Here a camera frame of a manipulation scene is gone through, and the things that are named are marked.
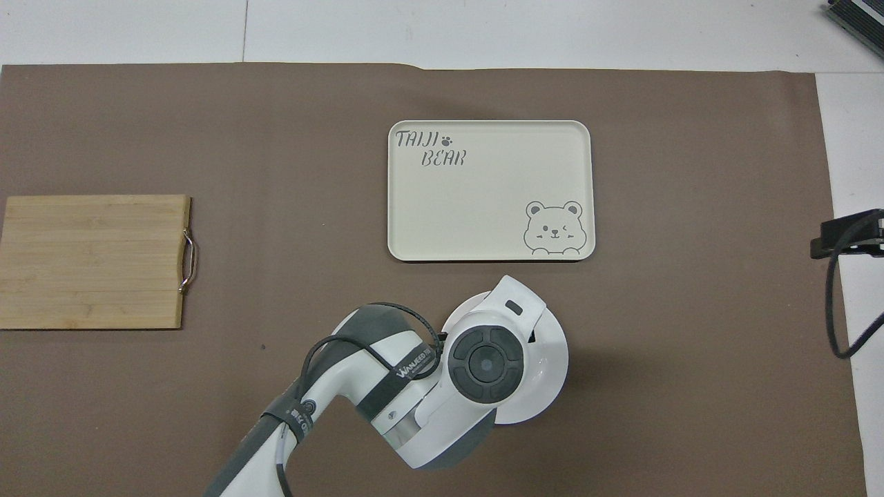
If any black cable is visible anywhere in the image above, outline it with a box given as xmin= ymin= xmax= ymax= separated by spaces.
xmin=276 ymin=302 xmax=448 ymax=497
xmin=825 ymin=214 xmax=884 ymax=360

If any bamboo cutting board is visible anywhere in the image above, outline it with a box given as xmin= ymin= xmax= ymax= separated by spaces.
xmin=0 ymin=194 xmax=198 ymax=331

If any cream tray with bear print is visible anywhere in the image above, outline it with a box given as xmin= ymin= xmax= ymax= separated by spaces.
xmin=387 ymin=120 xmax=596 ymax=262

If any white round plate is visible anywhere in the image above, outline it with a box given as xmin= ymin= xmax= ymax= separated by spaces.
xmin=441 ymin=291 xmax=569 ymax=425

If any black stand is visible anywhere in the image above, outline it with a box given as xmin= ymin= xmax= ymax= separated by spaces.
xmin=810 ymin=208 xmax=884 ymax=260

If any dark device corner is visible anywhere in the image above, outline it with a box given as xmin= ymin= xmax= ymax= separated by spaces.
xmin=825 ymin=0 xmax=884 ymax=41

